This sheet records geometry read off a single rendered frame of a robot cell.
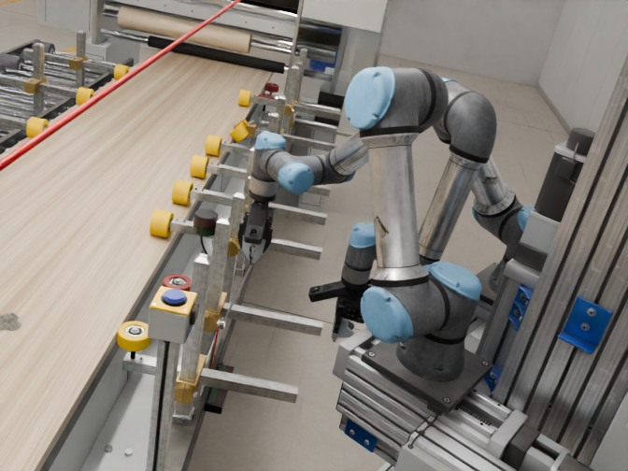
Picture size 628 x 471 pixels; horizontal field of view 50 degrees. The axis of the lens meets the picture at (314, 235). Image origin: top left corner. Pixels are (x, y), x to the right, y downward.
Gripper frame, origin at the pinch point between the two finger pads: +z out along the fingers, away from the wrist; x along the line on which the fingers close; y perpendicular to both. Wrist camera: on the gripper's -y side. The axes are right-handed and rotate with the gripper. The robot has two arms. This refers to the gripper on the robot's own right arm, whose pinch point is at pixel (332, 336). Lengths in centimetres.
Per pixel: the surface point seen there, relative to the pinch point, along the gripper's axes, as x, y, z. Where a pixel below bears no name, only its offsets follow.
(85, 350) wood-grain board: -35, -57, -8
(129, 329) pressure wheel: -25, -50, -8
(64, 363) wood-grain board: -41, -59, -8
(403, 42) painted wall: 876, 73, 61
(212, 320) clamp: -8.6, -32.9, -3.8
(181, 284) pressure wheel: -0.7, -43.6, -7.8
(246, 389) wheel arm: -26.6, -19.9, 1.7
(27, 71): 194, -178, 4
